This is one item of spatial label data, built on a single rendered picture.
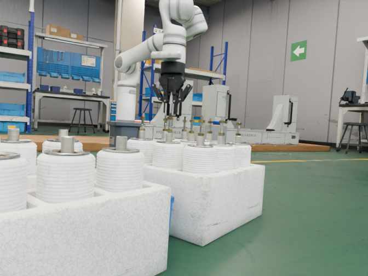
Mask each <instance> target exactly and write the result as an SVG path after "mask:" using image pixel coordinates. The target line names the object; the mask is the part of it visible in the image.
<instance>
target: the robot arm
mask: <svg viewBox="0 0 368 276"><path fill-rule="evenodd" d="M159 11H160V15H161V18H162V24H163V33H156V34H155V35H153V36H152V37H150V38H149V39H147V40H145V41H144V42H142V43H140V44H139V45H137V46H135V47H133V48H132V49H129V50H127V51H125V52H123V53H121V54H119V55H118V56H117V57H116V59H115V61H114V67H115V69H116V70H117V71H119V72H121V73H125V78H124V79H123V80H120V81H118V83H117V108H116V122H125V123H134V122H135V104H136V85H137V83H138V80H139V69H140V63H139V62H140V61H146V60H152V59H153V60H161V67H160V78H159V81H158V82H157V83H155V84H154V83H153V84H152V88H153V90H154V92H155V94H156V96H157V98H158V100H159V101H162V102H164V110H163V112H164V113H165V115H166V116H168V115H169V113H170V104H169V102H170V96H171V92H172V102H173V103H172V106H171V116H176V114H177V109H178V103H180V102H184V100H185V99H186V97H187V95H188V94H189V92H190V91H191V90H192V88H193V86H192V85H190V84H188V83H187V82H186V80H185V64H186V42H187V41H190V40H191V39H194V38H196V37H198V36H200V35H202V34H203V33H205V32H206V31H207V29H208V26H207V24H206V21H205V18H204V15H203V13H202V11H201V9H200V8H199V7H198V6H194V4H193V0H160V1H159ZM171 20H175V21H177V22H178V23H180V24H182V25H183V27H181V26H178V25H174V24H172V23H171ZM160 85H161V86H162V88H163V89H164V91H163V95H164V97H163V95H162V93H161V90H160ZM183 86H184V87H183ZM182 87H183V88H184V90H183V92H182V94H181V95H180V90H181V88H182ZM179 95H180V97H179Z"/></svg>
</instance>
